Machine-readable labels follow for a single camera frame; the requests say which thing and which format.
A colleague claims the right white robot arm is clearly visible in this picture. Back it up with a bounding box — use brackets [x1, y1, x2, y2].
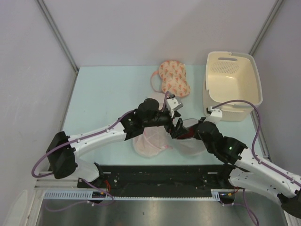
[193, 121, 301, 218]

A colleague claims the white slotted cable duct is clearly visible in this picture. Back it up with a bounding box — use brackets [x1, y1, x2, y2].
[44, 187, 238, 201]

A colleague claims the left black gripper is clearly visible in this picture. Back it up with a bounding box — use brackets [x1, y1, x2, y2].
[143, 108, 189, 138]

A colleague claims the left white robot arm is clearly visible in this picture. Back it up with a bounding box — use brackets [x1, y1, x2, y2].
[46, 97, 183, 188]

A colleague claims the cream plastic basket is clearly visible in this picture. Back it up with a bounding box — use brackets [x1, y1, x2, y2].
[203, 51, 263, 116]

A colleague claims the left aluminium frame post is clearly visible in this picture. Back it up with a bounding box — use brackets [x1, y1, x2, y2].
[35, 0, 79, 74]

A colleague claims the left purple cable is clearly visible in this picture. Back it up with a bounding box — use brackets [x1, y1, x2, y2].
[32, 91, 174, 211]

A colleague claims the pink mesh bag front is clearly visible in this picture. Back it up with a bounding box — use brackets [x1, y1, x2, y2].
[133, 126, 173, 158]

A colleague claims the pink mesh bag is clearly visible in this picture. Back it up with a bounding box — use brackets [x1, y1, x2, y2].
[133, 126, 173, 158]
[147, 92, 165, 111]

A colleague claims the right aluminium frame post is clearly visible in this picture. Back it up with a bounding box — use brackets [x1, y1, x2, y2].
[248, 0, 286, 56]

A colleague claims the floral orange laundry bag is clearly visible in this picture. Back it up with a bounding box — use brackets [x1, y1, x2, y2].
[150, 60, 191, 98]

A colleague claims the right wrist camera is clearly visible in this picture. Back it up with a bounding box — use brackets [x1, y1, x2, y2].
[205, 107, 222, 124]

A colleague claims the pink mesh bag middle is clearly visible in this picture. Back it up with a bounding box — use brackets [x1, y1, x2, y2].
[147, 92, 165, 111]

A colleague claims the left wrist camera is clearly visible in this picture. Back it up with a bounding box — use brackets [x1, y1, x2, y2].
[166, 95, 183, 118]

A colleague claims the aluminium frame post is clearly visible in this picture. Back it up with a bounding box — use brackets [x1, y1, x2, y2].
[248, 0, 286, 56]
[35, 0, 79, 74]

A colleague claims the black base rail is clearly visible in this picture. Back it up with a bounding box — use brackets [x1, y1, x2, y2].
[91, 164, 236, 194]

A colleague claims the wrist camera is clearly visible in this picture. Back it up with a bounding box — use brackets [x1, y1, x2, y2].
[205, 107, 222, 124]
[166, 95, 183, 118]

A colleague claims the red bra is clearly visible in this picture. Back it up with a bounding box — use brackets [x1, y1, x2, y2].
[177, 126, 195, 140]

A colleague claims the grey trimmed mesh laundry bag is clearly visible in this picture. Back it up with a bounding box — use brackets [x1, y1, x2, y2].
[170, 118, 206, 156]

